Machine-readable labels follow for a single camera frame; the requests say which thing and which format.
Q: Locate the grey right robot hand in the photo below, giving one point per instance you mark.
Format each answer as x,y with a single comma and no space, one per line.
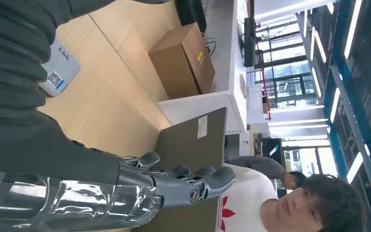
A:
76,166

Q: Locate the white card reader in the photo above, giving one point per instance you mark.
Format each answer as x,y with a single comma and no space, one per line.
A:
60,70

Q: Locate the person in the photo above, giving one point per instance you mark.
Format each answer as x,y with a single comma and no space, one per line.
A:
249,198
259,165

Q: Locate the grey laptop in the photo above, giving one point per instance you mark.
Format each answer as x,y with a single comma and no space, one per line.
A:
188,141

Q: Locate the white raised shelf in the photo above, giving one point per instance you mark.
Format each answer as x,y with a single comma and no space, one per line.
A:
204,109

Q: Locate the brown cardboard box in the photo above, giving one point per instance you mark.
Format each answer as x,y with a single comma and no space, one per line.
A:
179,64

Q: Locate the black monitor screen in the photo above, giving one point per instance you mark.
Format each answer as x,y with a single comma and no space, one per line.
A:
270,150

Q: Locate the thin red pole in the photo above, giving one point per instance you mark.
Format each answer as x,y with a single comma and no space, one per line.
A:
264,83

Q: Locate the ceiling light strip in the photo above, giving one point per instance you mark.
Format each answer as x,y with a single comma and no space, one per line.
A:
354,168
335,105
353,28

